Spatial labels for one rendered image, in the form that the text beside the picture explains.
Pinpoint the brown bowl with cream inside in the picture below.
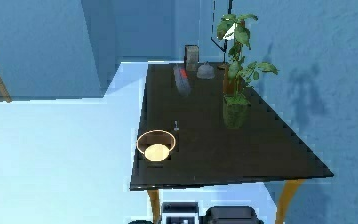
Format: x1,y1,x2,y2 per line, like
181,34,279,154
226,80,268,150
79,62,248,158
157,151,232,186
135,129,177,163

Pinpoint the black table with orange legs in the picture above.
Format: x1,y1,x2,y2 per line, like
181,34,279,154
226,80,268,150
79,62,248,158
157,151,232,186
129,61,335,224

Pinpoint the green house plant in pot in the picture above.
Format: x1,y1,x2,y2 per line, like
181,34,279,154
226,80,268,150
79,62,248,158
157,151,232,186
215,12,280,131

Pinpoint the grey remote control red button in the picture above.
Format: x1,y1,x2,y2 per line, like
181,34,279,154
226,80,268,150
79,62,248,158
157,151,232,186
172,63,192,98

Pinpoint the grey dome-shaped object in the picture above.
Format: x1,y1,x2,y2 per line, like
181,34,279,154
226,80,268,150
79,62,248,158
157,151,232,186
196,61,217,81

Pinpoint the grey box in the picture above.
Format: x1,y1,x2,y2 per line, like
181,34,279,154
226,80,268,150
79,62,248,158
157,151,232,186
184,44,201,73

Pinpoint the thin black stand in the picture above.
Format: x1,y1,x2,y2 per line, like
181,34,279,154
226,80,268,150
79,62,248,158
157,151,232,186
209,0,235,71

